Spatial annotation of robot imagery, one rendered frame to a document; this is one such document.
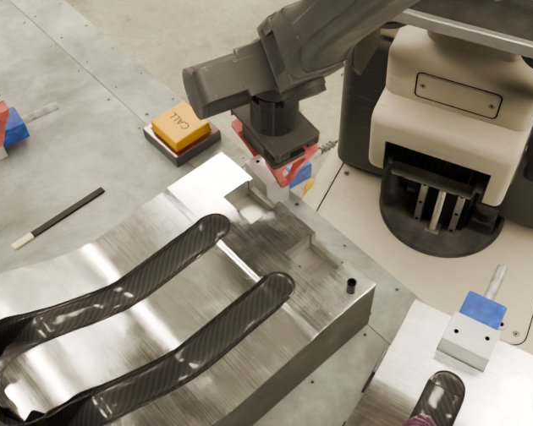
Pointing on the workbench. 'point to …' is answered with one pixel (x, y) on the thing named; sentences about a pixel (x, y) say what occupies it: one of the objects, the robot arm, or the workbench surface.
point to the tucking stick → (57, 218)
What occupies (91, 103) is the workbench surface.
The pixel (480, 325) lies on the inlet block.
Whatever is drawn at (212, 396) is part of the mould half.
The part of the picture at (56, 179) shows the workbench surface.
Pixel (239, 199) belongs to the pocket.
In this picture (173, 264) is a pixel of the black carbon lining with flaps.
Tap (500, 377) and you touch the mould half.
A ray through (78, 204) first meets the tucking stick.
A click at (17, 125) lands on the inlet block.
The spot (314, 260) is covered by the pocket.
